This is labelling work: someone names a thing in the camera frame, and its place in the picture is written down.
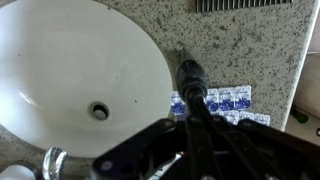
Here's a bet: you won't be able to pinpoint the chrome faucet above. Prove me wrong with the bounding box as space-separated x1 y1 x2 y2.
42 147 68 180

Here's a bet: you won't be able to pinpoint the blue contact lens packs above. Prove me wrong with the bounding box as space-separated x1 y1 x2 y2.
169 84 272 127

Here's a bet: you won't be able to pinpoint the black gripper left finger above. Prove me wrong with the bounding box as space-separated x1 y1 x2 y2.
91 118 186 180

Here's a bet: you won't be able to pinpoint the white oval sink basin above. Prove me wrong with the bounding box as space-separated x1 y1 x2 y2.
0 0 172 158

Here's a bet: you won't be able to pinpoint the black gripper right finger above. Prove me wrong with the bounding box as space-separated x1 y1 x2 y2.
213 115 320 180

